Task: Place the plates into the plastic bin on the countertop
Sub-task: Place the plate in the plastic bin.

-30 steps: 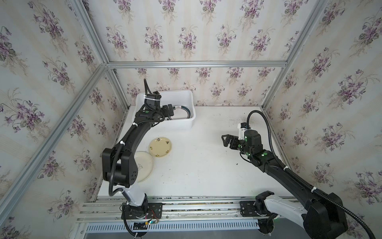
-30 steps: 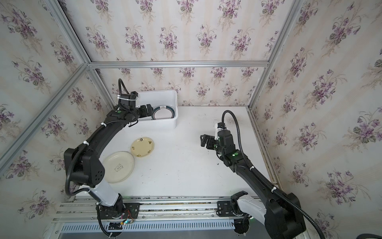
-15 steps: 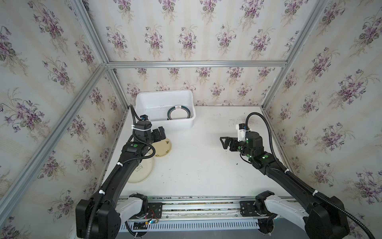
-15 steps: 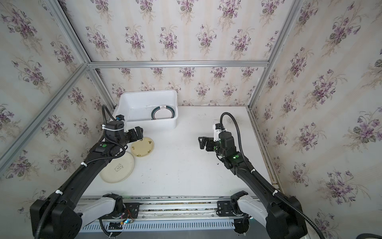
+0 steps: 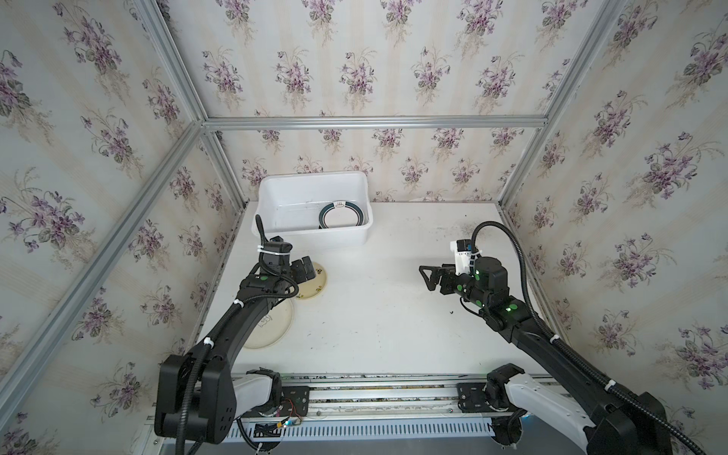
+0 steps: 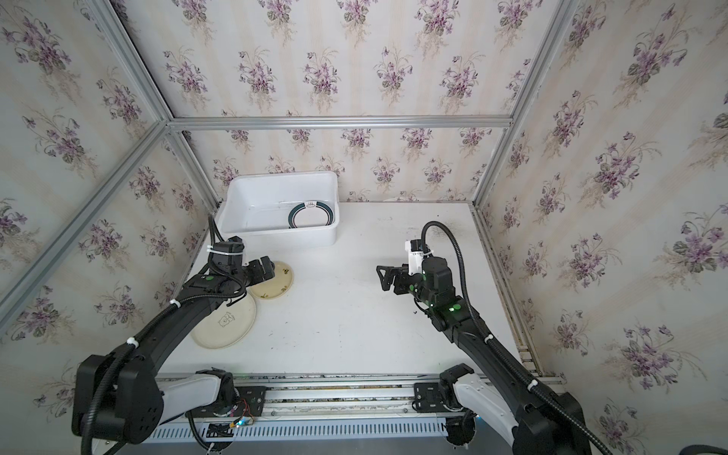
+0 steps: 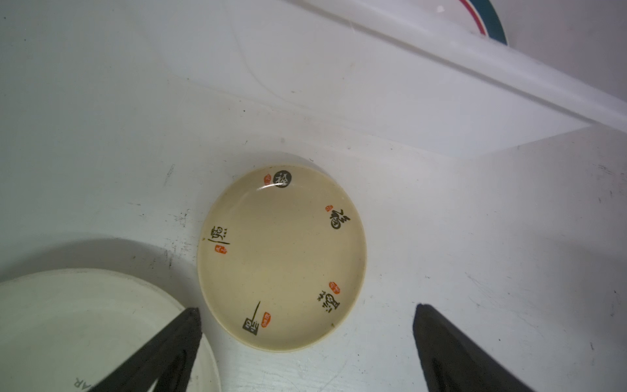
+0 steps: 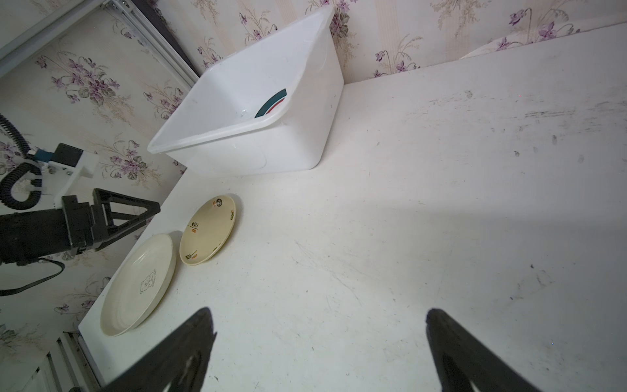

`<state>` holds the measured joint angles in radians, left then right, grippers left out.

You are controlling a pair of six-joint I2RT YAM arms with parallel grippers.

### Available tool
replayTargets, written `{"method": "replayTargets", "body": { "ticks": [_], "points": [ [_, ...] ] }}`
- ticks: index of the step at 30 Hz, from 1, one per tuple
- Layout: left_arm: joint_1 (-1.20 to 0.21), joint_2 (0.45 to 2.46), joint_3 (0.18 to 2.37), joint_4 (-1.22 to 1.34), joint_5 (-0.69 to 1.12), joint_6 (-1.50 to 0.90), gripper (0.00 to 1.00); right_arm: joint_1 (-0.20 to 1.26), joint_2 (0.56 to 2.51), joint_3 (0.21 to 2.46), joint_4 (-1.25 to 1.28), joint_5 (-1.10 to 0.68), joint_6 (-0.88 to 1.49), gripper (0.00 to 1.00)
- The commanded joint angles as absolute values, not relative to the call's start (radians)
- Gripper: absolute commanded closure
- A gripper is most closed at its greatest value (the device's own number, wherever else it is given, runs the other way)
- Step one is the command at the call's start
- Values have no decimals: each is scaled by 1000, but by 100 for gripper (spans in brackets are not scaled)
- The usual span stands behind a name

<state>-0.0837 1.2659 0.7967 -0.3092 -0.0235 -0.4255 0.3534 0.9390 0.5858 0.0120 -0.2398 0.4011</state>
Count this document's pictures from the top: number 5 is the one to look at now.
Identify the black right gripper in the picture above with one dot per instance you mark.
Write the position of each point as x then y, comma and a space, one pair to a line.
448, 278

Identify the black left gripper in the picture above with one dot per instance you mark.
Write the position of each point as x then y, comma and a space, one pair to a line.
300, 276

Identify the small yellow floral plate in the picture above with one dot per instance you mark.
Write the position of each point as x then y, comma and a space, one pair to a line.
312, 288

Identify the large cream plate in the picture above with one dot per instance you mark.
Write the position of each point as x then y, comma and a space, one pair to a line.
272, 327

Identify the green red rimmed plate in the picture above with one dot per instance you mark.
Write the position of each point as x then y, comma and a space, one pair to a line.
341, 214

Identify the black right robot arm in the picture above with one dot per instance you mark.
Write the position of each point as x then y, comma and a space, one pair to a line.
596, 413

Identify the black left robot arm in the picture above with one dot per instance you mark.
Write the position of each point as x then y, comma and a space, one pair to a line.
198, 400

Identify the white plastic bin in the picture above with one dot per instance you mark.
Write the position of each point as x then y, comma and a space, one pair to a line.
289, 207

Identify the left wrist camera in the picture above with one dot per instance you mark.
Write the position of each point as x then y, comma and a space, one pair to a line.
276, 247

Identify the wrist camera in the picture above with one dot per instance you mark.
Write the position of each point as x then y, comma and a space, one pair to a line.
463, 256
276, 247

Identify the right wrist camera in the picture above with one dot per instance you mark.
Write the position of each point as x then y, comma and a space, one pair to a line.
463, 256

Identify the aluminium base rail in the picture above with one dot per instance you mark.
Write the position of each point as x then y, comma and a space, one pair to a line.
334, 398

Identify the aluminium frame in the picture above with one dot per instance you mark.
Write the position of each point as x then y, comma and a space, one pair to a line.
95, 96

